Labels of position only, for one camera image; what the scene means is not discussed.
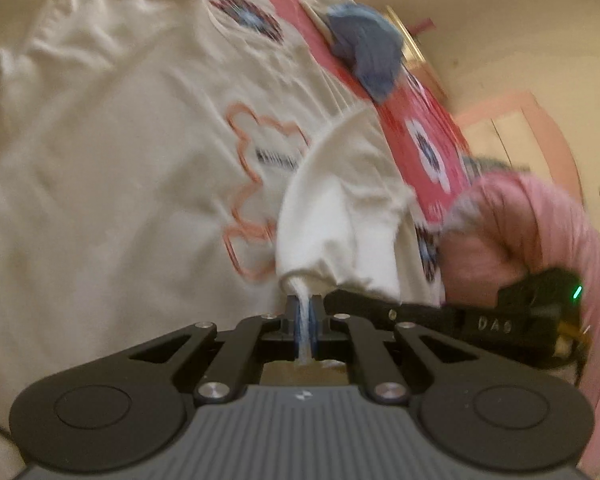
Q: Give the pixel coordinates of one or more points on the red floral bed sheet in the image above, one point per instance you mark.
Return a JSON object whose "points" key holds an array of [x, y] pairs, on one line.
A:
{"points": [[420, 110]]}

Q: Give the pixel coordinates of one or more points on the white cloth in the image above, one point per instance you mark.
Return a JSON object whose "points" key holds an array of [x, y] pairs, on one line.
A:
{"points": [[320, 5]]}

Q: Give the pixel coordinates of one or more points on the white bear print sweater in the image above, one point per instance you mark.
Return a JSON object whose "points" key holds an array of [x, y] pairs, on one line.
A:
{"points": [[105, 160]]}

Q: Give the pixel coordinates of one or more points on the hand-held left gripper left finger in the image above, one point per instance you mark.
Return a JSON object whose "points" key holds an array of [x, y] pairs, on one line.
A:
{"points": [[294, 327]]}

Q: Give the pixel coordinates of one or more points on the blue cloth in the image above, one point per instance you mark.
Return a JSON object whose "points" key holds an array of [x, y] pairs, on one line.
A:
{"points": [[370, 50]]}

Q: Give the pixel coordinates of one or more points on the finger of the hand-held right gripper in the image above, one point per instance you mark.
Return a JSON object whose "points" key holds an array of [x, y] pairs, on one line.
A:
{"points": [[405, 314]]}

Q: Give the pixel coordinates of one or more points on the cream cabinet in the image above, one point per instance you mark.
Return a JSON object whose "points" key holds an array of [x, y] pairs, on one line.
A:
{"points": [[422, 72]]}

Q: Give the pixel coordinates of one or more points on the pink door frame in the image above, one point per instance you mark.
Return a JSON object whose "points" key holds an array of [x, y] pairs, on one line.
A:
{"points": [[510, 100]]}

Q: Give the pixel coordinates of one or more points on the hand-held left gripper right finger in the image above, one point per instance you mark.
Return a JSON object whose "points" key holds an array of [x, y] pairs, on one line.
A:
{"points": [[318, 330]]}

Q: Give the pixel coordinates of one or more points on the person's right forearm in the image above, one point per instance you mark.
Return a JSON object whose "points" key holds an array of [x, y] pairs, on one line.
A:
{"points": [[530, 210]]}

